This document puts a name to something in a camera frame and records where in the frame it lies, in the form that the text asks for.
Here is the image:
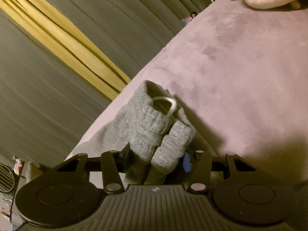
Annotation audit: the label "yellow curtain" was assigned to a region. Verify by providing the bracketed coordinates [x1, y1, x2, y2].
[0, 0, 131, 101]

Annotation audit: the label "grey pants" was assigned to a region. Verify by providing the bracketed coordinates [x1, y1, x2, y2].
[70, 80, 198, 186]

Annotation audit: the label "round vented appliance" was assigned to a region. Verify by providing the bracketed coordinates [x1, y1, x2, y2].
[0, 163, 18, 193]

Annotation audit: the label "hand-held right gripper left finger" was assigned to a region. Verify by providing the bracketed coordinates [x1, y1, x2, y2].
[43, 143, 131, 194]

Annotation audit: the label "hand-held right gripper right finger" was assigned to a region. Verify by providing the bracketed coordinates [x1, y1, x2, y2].
[183, 150, 259, 194]

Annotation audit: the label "grey-green curtain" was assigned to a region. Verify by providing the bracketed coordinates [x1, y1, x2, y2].
[0, 10, 113, 174]
[22, 0, 217, 77]

